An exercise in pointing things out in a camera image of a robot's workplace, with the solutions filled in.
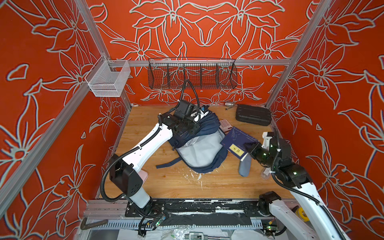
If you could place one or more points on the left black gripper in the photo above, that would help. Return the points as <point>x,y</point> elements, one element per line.
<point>196,127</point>

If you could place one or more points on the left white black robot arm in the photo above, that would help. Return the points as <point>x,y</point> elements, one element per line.
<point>123,171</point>

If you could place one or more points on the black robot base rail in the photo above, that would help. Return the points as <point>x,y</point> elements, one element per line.
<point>226,214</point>

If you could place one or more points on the grey pencil pouch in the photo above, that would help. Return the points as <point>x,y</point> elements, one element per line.
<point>245,166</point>

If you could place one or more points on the black plastic tool case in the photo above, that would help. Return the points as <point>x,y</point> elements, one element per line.
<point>253,115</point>

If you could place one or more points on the black wire wall basket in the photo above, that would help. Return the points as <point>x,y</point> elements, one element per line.
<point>204,74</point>

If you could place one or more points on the pink calculator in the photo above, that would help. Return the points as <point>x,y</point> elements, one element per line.
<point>225,126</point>

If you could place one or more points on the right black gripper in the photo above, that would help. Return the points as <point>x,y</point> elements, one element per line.
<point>254,150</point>

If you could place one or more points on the white wire mesh basket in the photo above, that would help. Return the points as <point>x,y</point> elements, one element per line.
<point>108,78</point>

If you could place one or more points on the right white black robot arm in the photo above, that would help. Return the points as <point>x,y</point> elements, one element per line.
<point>295,179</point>

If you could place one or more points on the small silver metal cylinder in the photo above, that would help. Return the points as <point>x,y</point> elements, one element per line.
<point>230,105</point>

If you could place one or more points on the yellow tape roll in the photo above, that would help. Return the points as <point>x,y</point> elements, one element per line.
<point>302,215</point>

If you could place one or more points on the purple notebook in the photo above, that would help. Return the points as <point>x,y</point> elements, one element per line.
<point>237,141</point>

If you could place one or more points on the pink flat case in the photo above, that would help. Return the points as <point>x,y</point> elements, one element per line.
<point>144,175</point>

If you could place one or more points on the navy blue student backpack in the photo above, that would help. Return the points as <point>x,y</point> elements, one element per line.
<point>202,152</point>

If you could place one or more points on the dark metal hex key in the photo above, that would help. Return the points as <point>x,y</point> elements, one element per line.
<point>85,225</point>

